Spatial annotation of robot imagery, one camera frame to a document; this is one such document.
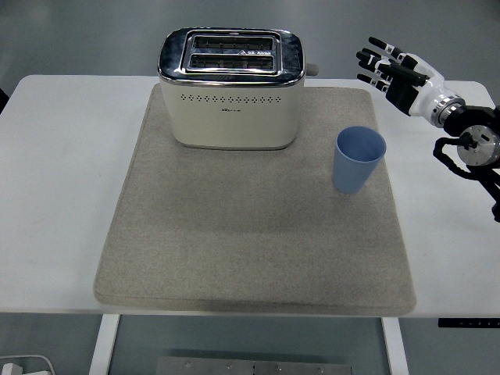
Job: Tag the grey metal plate with screws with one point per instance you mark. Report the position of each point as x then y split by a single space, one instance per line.
254 367

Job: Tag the white table leg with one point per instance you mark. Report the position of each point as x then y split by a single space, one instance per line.
102 347
395 347

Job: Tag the cream and chrome toaster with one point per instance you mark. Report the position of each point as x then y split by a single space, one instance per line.
234 125

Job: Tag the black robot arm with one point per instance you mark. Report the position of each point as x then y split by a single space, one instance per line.
478 144

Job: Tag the dark object beside table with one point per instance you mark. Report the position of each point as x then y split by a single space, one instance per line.
3 97

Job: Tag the beige fabric mat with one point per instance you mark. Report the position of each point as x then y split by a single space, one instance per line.
234 234

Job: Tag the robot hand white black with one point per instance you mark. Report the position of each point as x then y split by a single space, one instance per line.
427 91

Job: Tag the blue plastic cup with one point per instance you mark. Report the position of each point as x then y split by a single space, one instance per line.
351 173

